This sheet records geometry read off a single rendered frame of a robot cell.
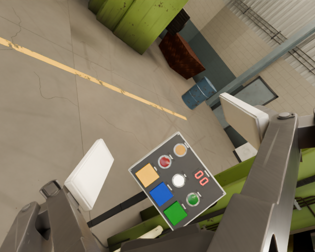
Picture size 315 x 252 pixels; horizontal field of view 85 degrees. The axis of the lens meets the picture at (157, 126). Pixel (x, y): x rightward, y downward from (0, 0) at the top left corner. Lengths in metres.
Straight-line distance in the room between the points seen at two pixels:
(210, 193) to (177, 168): 0.18
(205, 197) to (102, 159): 0.68
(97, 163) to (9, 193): 1.45
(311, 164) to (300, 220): 0.24
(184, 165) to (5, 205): 1.23
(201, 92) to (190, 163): 4.44
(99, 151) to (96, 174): 0.03
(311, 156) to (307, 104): 6.20
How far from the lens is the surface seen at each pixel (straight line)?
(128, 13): 4.76
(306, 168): 0.95
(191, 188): 0.80
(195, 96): 5.18
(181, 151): 0.76
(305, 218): 0.99
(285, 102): 7.18
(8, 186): 1.63
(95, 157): 0.17
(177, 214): 0.82
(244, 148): 6.41
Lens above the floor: 1.51
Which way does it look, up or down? 28 degrees down
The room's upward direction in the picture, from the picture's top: 51 degrees clockwise
